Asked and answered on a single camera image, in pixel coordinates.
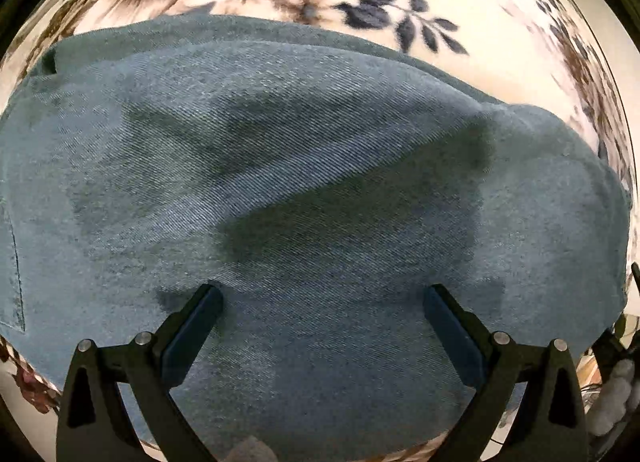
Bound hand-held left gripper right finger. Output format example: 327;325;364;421
423;284;590;462

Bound blue denim pants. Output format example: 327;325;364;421
0;13;633;462

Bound person's right hand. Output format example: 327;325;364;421
589;359;635;438

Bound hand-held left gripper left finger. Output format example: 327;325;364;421
56;283;224;462

